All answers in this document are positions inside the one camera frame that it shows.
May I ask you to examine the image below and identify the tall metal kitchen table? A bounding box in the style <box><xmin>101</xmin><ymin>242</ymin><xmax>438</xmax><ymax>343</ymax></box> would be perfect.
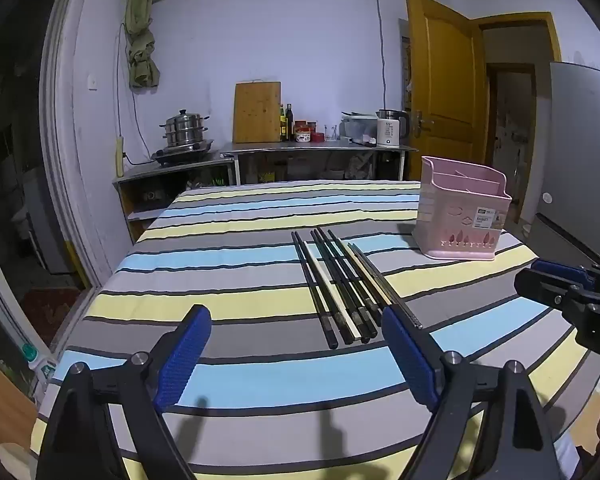
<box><xmin>220</xmin><ymin>140</ymin><xmax>418</xmax><ymax>186</ymax></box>

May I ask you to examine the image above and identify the stainless steel steamer pot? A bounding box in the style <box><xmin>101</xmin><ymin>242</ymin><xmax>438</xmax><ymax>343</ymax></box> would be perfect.
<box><xmin>160</xmin><ymin>109</ymin><xmax>212</xmax><ymax>150</ymax></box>

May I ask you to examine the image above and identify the clear plastic container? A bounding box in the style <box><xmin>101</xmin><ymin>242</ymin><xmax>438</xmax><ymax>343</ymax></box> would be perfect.
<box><xmin>340</xmin><ymin>112</ymin><xmax>381</xmax><ymax>143</ymax></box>

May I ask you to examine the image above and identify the yellow wooden door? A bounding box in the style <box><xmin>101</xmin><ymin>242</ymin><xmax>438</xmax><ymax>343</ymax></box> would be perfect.
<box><xmin>405</xmin><ymin>0</ymin><xmax>488</xmax><ymax>181</ymax></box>

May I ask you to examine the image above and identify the black induction cooker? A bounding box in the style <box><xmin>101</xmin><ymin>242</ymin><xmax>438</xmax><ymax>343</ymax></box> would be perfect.
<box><xmin>150</xmin><ymin>140</ymin><xmax>215</xmax><ymax>167</ymax></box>

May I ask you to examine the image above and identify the grey refrigerator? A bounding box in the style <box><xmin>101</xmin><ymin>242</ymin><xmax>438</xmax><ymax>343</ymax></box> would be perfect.
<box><xmin>517</xmin><ymin>61</ymin><xmax>600</xmax><ymax>266</ymax></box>

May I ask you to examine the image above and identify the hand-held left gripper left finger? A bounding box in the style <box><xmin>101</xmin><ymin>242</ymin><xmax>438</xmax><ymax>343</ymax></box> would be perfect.
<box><xmin>35</xmin><ymin>304</ymin><xmax>213</xmax><ymax>480</ymax></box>

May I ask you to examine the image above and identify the black chopstick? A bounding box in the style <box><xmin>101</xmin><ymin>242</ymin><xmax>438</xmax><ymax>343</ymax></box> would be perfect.
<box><xmin>310</xmin><ymin>230</ymin><xmax>372</xmax><ymax>345</ymax></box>
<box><xmin>352</xmin><ymin>244</ymin><xmax>425</xmax><ymax>331</ymax></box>
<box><xmin>291</xmin><ymin>231</ymin><xmax>340</xmax><ymax>350</ymax></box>
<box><xmin>316</xmin><ymin>227</ymin><xmax>380</xmax><ymax>339</ymax></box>
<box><xmin>327</xmin><ymin>229</ymin><xmax>385</xmax><ymax>326</ymax></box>

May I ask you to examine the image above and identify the red floor mat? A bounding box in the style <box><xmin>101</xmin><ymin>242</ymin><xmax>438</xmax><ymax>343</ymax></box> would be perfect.
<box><xmin>20</xmin><ymin>287</ymin><xmax>83</xmax><ymax>343</ymax></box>

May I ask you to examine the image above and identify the white sliding door frame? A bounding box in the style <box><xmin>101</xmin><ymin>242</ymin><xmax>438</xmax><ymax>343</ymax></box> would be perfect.
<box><xmin>40</xmin><ymin>0</ymin><xmax>111</xmax><ymax>291</ymax></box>

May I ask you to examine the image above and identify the beige chopstick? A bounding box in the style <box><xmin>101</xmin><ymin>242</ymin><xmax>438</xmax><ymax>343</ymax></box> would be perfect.
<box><xmin>347</xmin><ymin>243</ymin><xmax>396</xmax><ymax>308</ymax></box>
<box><xmin>302</xmin><ymin>241</ymin><xmax>356</xmax><ymax>346</ymax></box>

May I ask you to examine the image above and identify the yellow wooden door frame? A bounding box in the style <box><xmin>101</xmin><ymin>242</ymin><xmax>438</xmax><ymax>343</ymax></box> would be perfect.
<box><xmin>472</xmin><ymin>12</ymin><xmax>563</xmax><ymax>226</ymax></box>

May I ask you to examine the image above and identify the wall cable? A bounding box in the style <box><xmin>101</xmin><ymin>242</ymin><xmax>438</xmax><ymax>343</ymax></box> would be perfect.
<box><xmin>375</xmin><ymin>0</ymin><xmax>388</xmax><ymax>111</ymax></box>

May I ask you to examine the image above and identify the white electric kettle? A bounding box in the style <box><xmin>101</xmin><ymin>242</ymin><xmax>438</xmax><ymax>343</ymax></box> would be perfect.
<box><xmin>376</xmin><ymin>109</ymin><xmax>410</xmax><ymax>148</ymax></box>

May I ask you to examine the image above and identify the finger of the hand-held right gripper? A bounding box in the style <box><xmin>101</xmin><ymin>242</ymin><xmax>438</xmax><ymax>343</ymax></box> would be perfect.
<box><xmin>513</xmin><ymin>269</ymin><xmax>582</xmax><ymax>309</ymax></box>
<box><xmin>531</xmin><ymin>258</ymin><xmax>599</xmax><ymax>287</ymax></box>

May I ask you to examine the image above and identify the pink plastic utensil holder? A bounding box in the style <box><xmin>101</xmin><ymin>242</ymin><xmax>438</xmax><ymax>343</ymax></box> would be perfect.
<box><xmin>411</xmin><ymin>156</ymin><xmax>513</xmax><ymax>261</ymax></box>

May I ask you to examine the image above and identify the striped tablecloth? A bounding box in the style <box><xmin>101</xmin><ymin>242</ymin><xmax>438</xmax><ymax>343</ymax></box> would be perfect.
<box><xmin>30</xmin><ymin>180</ymin><xmax>600</xmax><ymax>480</ymax></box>

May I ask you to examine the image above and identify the white detergent bottle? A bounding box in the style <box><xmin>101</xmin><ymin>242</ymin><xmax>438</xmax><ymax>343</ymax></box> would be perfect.
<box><xmin>22</xmin><ymin>342</ymin><xmax>57</xmax><ymax>396</ymax></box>

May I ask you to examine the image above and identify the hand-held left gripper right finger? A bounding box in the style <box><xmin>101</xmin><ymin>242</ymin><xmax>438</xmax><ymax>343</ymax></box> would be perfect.
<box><xmin>380</xmin><ymin>304</ymin><xmax>566</xmax><ymax>480</ymax></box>

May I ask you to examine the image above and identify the low metal shelf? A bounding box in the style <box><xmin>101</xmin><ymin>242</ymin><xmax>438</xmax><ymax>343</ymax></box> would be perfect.
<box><xmin>112</xmin><ymin>157</ymin><xmax>236</xmax><ymax>241</ymax></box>

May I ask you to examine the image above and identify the wooden cutting board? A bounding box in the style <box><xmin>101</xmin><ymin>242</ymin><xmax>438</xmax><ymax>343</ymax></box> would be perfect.
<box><xmin>232</xmin><ymin>81</ymin><xmax>282</xmax><ymax>144</ymax></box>

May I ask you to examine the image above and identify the green curtain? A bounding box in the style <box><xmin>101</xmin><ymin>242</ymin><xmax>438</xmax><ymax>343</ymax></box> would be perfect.
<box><xmin>124</xmin><ymin>0</ymin><xmax>161</xmax><ymax>90</ymax></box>

